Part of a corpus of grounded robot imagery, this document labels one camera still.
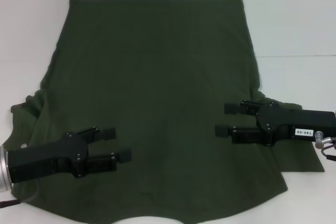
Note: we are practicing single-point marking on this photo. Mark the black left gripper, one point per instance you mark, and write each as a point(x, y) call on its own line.
point(39, 159)

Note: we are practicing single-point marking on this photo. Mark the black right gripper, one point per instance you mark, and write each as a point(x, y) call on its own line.
point(283, 124)

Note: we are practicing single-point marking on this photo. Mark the dark green shirt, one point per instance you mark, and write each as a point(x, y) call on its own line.
point(162, 77)

